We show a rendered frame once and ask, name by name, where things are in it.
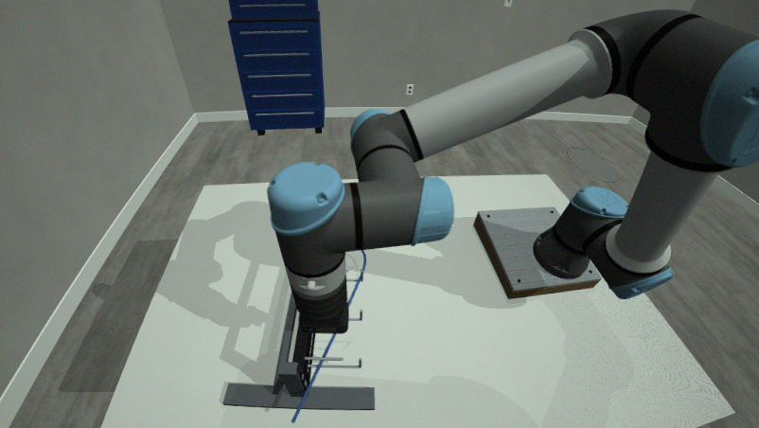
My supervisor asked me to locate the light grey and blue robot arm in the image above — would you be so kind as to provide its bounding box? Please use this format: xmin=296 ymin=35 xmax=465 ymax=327
xmin=267 ymin=9 xmax=759 ymax=299

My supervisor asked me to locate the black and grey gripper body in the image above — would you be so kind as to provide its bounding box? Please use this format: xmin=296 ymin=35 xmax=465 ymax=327
xmin=285 ymin=255 xmax=348 ymax=333

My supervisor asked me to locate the dark grey rack with hooks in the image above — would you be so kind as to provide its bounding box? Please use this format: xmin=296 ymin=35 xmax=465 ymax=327
xmin=223 ymin=292 xmax=375 ymax=410

